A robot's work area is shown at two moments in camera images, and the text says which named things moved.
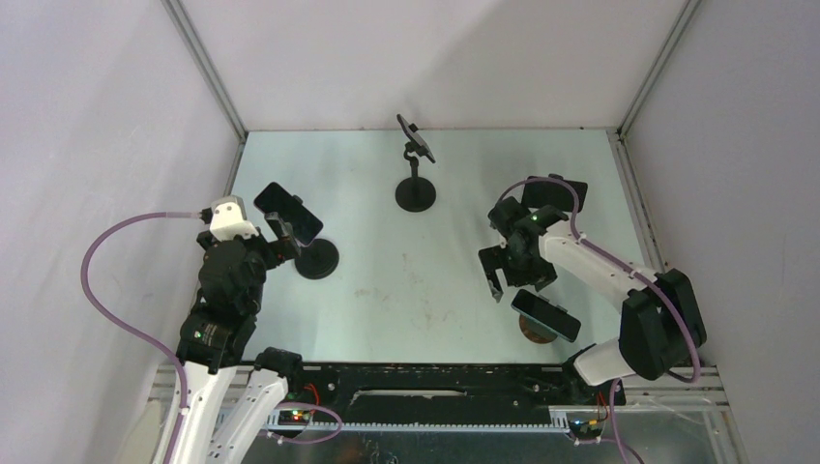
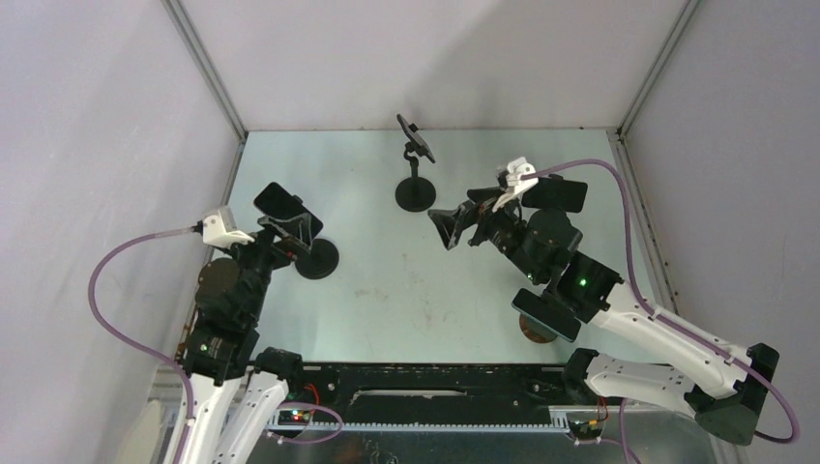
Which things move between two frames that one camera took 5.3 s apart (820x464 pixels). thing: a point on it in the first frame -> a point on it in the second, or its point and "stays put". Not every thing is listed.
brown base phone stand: x=536 y=333 stays put
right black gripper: x=495 y=258 -> x=450 y=223
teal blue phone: x=553 y=317 stays put
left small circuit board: x=293 y=417 stays put
